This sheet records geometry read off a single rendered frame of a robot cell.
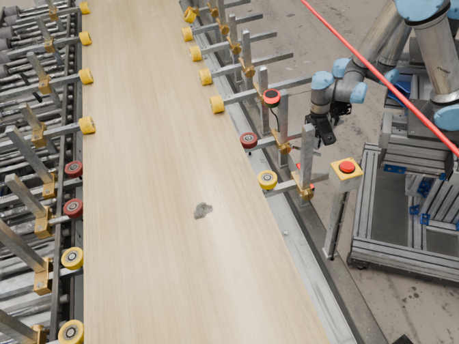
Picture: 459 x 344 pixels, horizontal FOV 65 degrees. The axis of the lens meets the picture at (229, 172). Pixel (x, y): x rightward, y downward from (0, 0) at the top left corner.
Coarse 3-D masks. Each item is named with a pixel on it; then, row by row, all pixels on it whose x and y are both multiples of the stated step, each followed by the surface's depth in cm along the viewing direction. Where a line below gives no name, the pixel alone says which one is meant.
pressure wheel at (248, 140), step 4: (248, 132) 165; (252, 132) 165; (240, 136) 164; (244, 136) 164; (248, 136) 163; (252, 136) 164; (256, 136) 163; (240, 140) 163; (244, 140) 162; (248, 140) 163; (252, 140) 162; (256, 140) 162; (244, 144) 162; (248, 144) 161; (252, 144) 161; (256, 144) 163; (248, 148) 163
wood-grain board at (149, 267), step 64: (128, 0) 278; (128, 64) 217; (192, 64) 209; (128, 128) 177; (192, 128) 172; (128, 192) 150; (192, 192) 147; (256, 192) 143; (128, 256) 130; (192, 256) 128; (256, 256) 125; (128, 320) 115; (192, 320) 113; (256, 320) 111
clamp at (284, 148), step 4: (272, 132) 169; (276, 132) 168; (272, 136) 171; (276, 136) 167; (276, 140) 166; (276, 144) 168; (280, 144) 163; (284, 144) 163; (288, 144) 164; (280, 148) 164; (284, 148) 162; (288, 148) 163; (280, 152) 166; (284, 152) 164; (288, 152) 165
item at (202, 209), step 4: (200, 204) 140; (204, 204) 141; (196, 208) 141; (200, 208) 138; (204, 208) 139; (208, 208) 139; (212, 208) 140; (196, 212) 138; (200, 212) 139; (204, 212) 138; (208, 212) 139; (196, 216) 137; (200, 216) 137; (204, 216) 138
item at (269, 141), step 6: (288, 132) 169; (294, 132) 169; (300, 132) 168; (270, 138) 168; (288, 138) 168; (294, 138) 170; (258, 144) 166; (264, 144) 167; (270, 144) 168; (246, 150) 166; (252, 150) 167
